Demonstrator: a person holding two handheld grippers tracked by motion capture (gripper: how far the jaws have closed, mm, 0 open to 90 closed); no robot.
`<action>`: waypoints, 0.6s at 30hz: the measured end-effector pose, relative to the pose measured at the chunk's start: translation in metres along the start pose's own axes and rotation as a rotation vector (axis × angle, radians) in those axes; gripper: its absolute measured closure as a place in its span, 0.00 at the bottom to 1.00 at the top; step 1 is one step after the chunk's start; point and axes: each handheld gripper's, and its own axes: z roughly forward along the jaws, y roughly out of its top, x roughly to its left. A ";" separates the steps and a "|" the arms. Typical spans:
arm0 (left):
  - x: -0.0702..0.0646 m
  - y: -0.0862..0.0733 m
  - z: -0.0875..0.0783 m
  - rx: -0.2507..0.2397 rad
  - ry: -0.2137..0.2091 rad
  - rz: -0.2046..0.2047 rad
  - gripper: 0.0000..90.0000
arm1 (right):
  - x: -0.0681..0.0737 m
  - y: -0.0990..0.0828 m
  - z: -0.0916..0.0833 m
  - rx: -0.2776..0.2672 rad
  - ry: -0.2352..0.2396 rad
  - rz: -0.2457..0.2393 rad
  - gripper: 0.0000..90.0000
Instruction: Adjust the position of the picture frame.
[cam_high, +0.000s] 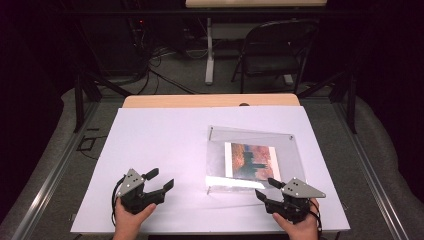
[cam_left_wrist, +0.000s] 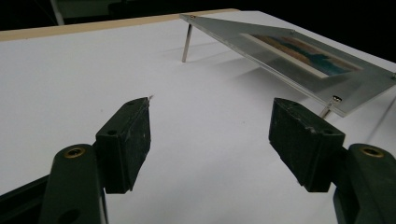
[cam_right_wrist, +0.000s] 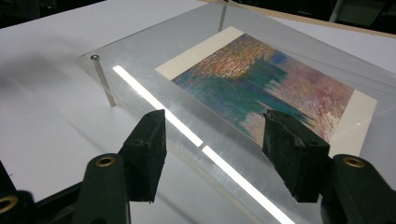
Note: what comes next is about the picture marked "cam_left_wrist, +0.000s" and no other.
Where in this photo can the white metal stand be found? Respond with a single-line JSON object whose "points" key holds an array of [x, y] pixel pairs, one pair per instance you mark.
{"points": [[57, 12]]}

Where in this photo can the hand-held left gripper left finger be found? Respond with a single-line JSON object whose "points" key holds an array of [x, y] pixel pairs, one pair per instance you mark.
{"points": [[121, 146]]}

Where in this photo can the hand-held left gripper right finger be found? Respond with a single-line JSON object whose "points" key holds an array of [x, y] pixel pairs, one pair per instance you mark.
{"points": [[311, 146]]}

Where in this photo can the clear acrylic photo frame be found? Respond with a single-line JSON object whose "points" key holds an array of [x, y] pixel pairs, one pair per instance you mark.
{"points": [[289, 59]]}

